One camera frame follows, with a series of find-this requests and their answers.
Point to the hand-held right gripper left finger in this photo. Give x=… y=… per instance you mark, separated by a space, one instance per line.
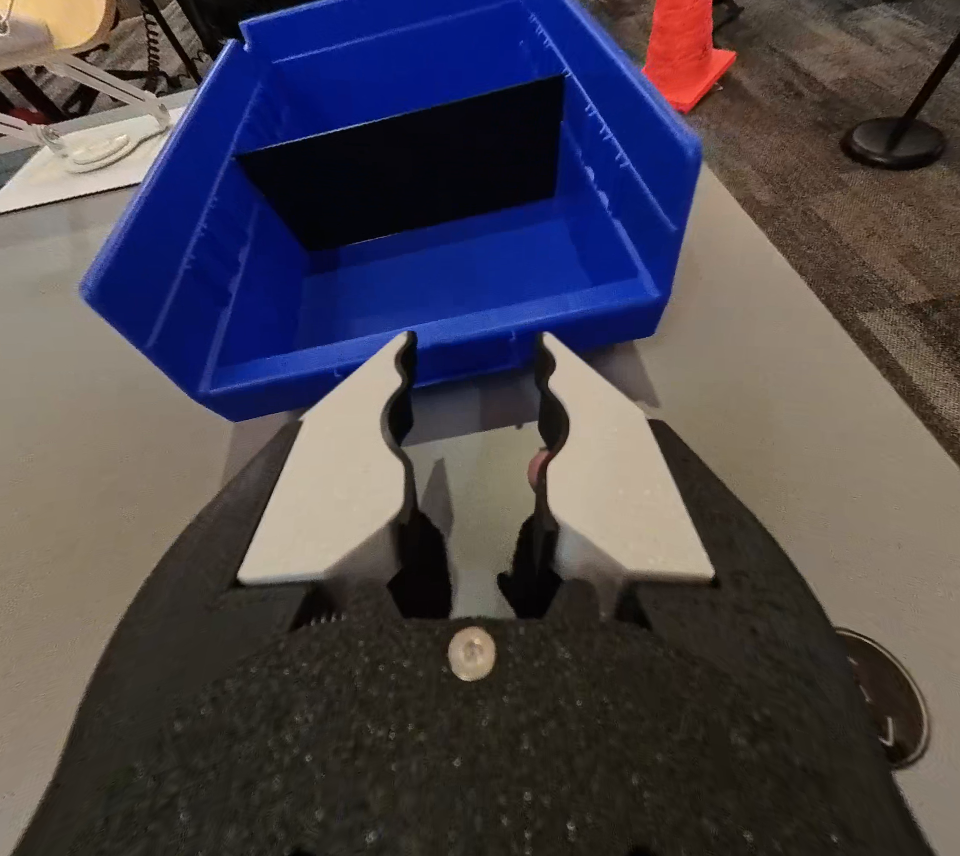
x=330 y=496

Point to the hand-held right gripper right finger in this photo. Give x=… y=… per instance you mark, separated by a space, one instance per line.
x=622 y=496

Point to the blue plastic bin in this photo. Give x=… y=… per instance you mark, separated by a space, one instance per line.
x=465 y=286

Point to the person's right hand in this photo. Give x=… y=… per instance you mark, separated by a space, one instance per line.
x=538 y=468

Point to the black table grommet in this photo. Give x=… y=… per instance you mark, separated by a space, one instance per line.
x=889 y=698

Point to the black bin divider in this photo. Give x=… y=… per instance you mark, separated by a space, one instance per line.
x=405 y=159

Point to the black stanchion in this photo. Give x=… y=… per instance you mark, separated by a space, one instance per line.
x=892 y=148

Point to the orange traffic cone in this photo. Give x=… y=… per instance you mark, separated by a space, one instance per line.
x=686 y=24

